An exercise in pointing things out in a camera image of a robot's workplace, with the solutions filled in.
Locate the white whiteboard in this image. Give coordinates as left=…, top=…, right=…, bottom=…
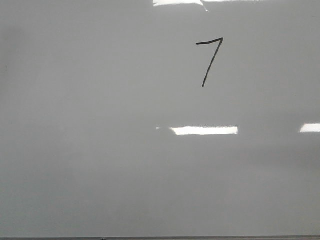
left=0, top=0, right=320, bottom=238

